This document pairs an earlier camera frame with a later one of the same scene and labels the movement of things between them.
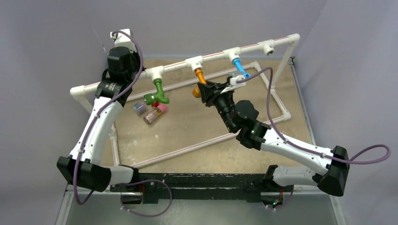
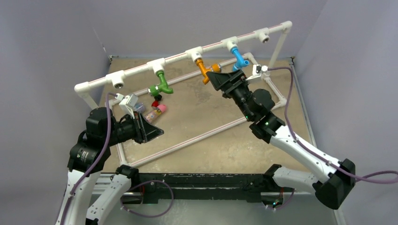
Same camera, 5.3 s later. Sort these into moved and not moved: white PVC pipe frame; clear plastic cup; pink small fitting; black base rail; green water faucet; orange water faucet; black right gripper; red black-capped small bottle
Moved: black right gripper; orange water faucet; green water faucet; white PVC pipe frame
Not moved: pink small fitting; red black-capped small bottle; black base rail; clear plastic cup
